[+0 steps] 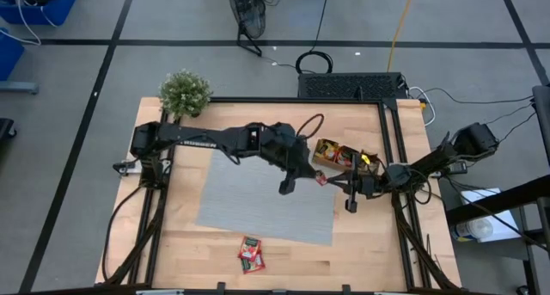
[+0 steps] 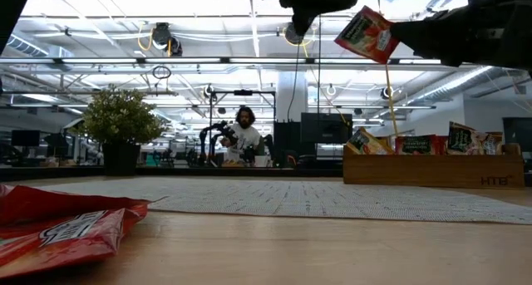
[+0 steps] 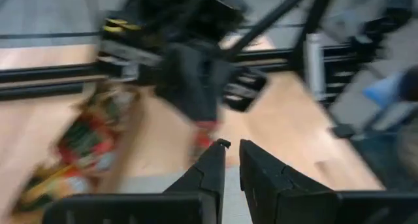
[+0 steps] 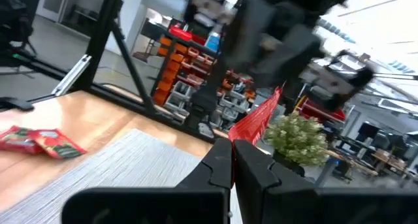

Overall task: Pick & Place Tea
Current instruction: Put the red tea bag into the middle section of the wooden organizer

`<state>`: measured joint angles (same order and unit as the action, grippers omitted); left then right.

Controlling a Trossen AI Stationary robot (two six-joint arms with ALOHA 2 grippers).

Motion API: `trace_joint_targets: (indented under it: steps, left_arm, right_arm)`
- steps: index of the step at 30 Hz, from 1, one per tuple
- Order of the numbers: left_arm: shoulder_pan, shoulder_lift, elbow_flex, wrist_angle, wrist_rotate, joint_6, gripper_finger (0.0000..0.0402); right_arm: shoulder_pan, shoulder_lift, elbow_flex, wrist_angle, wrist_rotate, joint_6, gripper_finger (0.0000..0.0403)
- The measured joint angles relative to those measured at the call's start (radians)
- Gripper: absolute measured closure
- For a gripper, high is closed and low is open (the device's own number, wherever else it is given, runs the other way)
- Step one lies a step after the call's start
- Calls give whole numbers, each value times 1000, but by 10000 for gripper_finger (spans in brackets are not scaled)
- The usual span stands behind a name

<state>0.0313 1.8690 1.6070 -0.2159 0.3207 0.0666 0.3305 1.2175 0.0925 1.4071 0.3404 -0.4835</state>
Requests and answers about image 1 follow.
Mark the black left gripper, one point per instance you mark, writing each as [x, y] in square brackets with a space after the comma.
[292, 157]

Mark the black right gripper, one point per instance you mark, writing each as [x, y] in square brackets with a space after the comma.
[369, 185]

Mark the red tea packet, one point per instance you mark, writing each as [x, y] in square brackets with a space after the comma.
[254, 266]
[321, 177]
[345, 156]
[250, 247]

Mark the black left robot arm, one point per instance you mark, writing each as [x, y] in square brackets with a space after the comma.
[193, 138]

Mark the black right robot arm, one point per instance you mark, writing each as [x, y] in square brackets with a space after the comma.
[434, 159]

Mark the wooden tea organizer box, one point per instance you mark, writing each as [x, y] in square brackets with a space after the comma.
[318, 158]

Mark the grey woven placemat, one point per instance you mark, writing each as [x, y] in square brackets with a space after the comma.
[258, 200]

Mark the black perforated computer case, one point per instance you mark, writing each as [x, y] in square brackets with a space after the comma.
[335, 84]

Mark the clear plastic bottle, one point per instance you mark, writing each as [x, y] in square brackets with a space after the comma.
[470, 230]

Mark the green plant in black pot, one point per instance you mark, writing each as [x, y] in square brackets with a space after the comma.
[185, 93]

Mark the white paper sheet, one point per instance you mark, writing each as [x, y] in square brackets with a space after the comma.
[502, 228]

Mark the black metal cart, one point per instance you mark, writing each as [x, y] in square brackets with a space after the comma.
[515, 196]

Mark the black floor fan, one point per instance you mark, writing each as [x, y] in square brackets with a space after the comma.
[247, 7]

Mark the blue plastic bin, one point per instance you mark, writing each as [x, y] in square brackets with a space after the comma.
[8, 54]
[60, 7]

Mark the grey flat platform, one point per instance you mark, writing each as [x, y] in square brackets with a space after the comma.
[17, 87]

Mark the black caster foot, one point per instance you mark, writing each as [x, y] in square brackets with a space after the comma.
[5, 127]

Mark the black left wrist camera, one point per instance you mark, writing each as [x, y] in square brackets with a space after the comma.
[283, 130]

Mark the black aluminium table frame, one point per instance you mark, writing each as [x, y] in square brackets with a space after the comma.
[301, 100]

